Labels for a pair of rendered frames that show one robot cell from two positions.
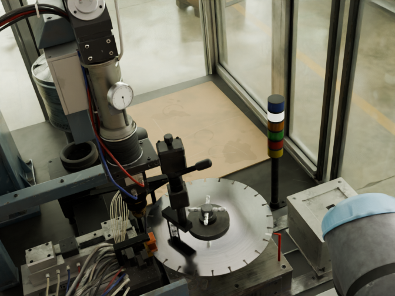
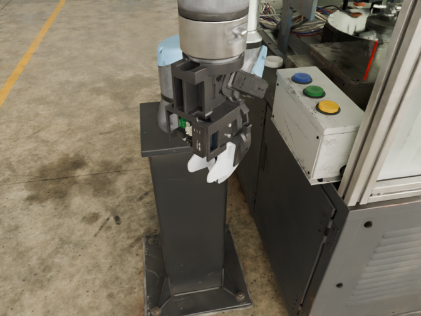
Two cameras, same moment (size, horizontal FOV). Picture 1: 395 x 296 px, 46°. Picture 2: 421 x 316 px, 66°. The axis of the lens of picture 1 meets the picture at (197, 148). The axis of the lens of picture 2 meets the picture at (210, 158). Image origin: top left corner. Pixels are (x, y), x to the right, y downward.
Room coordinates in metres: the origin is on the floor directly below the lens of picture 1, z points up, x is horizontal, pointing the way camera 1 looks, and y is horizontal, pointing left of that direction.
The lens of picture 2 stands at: (0.40, -1.05, 1.25)
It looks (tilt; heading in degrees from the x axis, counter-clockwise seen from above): 39 degrees down; 96
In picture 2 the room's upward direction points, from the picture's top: straight up
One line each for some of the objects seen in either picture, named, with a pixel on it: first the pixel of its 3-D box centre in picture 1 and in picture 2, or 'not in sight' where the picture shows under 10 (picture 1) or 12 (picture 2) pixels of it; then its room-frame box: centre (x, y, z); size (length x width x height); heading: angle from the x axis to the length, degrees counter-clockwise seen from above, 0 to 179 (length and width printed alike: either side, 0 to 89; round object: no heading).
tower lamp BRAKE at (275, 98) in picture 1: (275, 103); not in sight; (1.01, -0.22, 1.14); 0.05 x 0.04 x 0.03; 17
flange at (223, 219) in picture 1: (207, 218); (387, 19); (0.80, 0.00, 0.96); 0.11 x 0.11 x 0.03
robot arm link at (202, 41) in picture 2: not in sight; (215, 34); (0.36, -0.69, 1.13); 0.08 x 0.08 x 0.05
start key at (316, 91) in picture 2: not in sight; (313, 93); (0.56, -0.36, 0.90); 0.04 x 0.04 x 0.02
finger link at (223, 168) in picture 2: not in sight; (219, 168); (0.37, -0.70, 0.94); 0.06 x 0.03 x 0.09; 56
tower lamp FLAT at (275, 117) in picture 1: (275, 113); not in sight; (1.01, -0.22, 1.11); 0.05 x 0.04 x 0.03; 17
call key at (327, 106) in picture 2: not in sight; (327, 108); (0.58, -0.43, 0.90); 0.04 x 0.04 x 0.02
